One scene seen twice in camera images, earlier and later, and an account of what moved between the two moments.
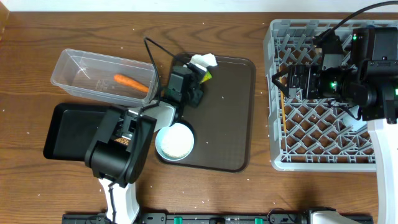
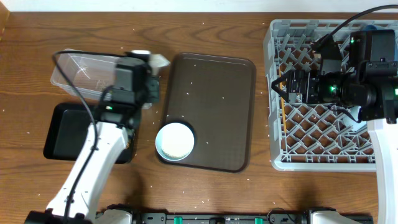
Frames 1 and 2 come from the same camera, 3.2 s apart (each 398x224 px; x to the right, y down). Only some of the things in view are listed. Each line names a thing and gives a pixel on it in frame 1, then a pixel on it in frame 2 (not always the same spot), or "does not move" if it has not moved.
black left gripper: x=195 y=95 → x=154 y=88
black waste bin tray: x=71 y=130 does not move
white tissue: x=204 y=61 → x=157 y=61
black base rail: x=199 y=218 does not move
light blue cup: x=357 y=124 does not move
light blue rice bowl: x=175 y=142 does not move
